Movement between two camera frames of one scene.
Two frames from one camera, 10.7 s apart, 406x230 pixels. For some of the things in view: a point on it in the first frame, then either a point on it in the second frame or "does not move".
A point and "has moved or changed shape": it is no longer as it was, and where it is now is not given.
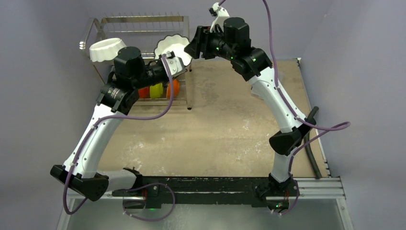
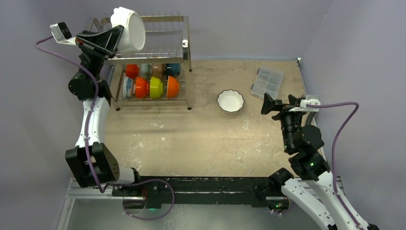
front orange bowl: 176,87 does not move
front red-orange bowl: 144,93 does not move
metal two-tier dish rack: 143,30 does not move
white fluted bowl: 175,43 to 230,101
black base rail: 156,190 does not move
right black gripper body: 201,42 to 283,108
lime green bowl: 156,90 does not move
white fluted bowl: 106,49 has moved or changed shape
